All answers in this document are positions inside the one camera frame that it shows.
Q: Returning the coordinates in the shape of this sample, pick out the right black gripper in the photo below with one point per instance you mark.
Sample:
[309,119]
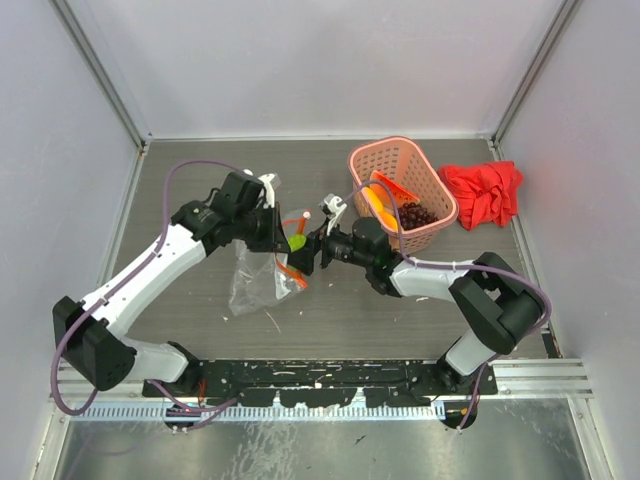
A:
[303,259]

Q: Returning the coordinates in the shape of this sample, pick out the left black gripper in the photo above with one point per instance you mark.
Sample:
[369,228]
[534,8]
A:
[276,240]

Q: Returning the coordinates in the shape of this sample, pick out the green toy custard apple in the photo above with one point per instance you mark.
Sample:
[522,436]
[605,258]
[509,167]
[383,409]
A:
[296,242]

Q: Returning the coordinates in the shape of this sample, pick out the clear orange zip top bag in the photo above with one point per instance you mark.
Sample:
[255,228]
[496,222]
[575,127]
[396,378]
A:
[262,280]

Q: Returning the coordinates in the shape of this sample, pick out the pink plastic basket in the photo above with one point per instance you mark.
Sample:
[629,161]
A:
[401,164]

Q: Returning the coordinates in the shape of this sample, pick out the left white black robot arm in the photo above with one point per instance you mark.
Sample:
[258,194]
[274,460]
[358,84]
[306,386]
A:
[92,332]

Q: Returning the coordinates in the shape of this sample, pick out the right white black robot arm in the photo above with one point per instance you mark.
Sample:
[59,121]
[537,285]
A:
[499,306]

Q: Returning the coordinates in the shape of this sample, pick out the orange toy fruit slice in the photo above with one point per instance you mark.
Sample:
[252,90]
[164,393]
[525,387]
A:
[376,197]

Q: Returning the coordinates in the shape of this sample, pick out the toy watermelon slice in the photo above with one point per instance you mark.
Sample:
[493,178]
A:
[401,194]

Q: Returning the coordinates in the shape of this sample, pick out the purple toy grape bunch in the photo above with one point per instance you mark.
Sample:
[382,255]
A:
[413,215]

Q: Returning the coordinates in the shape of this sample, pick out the red crumpled cloth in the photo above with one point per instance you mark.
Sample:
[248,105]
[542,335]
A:
[485,193]

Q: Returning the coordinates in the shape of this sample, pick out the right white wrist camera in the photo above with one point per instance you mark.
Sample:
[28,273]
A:
[334,208]

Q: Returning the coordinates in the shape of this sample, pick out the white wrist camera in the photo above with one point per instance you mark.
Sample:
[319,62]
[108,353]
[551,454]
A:
[334,208]
[259,192]

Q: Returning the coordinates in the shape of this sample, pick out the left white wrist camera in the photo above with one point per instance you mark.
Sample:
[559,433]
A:
[259,192]

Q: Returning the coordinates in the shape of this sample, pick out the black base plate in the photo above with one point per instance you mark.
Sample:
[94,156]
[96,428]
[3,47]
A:
[320,384]

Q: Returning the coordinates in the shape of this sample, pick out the grey slotted cable duct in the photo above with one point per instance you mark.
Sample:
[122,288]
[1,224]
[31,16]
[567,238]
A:
[358,411]

